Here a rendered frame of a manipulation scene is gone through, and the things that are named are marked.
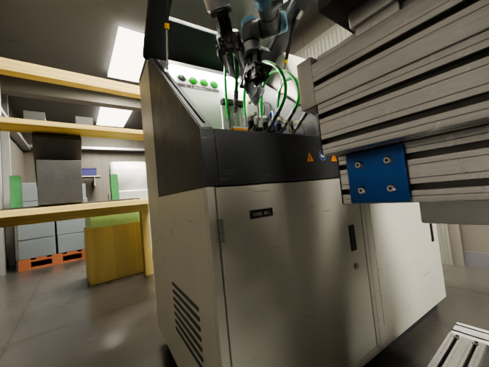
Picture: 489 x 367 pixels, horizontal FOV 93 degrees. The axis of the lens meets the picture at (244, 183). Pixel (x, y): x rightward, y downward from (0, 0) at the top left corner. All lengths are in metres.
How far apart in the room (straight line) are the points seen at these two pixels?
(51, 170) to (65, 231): 2.43
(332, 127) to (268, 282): 0.49
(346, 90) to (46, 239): 4.49
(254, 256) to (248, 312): 0.15
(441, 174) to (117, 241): 2.83
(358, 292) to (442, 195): 0.74
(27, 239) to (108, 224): 1.92
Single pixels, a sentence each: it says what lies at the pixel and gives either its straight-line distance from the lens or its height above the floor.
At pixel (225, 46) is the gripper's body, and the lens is 0.87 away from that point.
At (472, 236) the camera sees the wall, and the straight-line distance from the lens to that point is 2.67.
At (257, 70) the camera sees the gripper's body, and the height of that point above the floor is 1.25.
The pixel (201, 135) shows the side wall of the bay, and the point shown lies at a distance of 0.64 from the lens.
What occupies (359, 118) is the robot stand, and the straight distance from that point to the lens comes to 0.40.
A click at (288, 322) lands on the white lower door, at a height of 0.36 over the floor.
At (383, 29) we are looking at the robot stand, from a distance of 0.42.
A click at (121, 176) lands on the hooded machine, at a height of 1.20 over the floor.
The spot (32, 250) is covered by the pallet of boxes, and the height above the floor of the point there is 0.27.
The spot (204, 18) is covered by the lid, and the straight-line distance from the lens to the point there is 1.33.
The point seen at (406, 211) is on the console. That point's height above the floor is 0.60.
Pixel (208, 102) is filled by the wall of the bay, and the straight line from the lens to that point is 1.32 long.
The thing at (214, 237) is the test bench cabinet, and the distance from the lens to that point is 0.62.
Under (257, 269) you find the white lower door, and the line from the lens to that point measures 0.71.
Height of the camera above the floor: 0.76
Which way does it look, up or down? 3 degrees up
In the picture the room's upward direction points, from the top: 6 degrees counter-clockwise
